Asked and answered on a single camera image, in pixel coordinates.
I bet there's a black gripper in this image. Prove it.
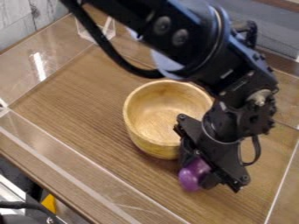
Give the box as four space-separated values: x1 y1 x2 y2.
173 75 278 192

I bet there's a clear acrylic front wall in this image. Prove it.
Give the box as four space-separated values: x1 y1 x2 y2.
0 107 189 224

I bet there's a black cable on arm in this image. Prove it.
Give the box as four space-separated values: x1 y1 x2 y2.
69 3 164 80

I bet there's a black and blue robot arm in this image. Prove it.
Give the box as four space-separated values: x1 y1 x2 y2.
60 0 278 191

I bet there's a yellow and black equipment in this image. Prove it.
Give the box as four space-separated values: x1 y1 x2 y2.
37 192 74 224

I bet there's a clear acrylic corner bracket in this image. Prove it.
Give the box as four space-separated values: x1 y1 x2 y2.
74 16 116 44

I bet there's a purple toy eggplant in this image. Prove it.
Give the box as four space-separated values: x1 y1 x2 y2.
178 158 210 192

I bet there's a black cable lower left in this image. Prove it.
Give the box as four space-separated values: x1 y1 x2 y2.
0 200 60 224

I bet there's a brown wooden bowl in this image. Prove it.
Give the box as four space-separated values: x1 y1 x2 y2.
122 80 212 160

